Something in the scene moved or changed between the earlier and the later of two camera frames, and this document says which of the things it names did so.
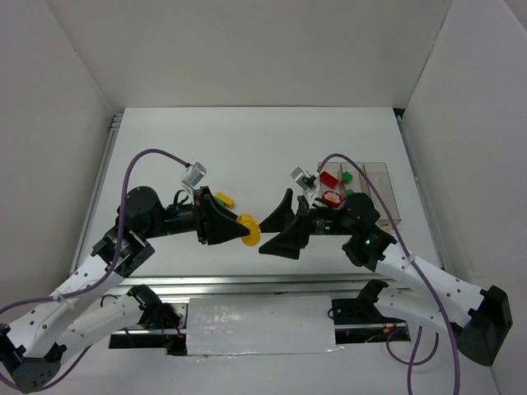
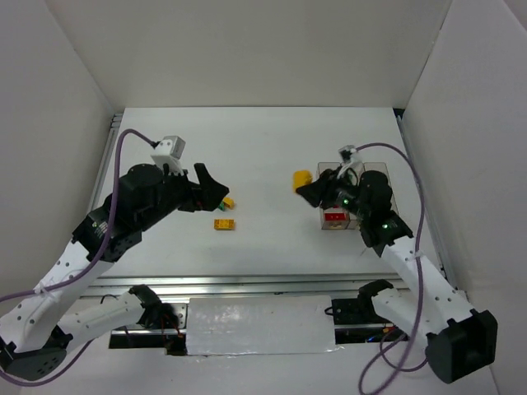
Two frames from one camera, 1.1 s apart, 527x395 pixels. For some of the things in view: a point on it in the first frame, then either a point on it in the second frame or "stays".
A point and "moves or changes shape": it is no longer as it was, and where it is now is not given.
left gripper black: (202, 216) -> (191, 192)
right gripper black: (301, 226) -> (329, 191)
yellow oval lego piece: (254, 238) moves or changes shape
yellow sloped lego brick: (228, 201) stays
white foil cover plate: (222, 326) stays
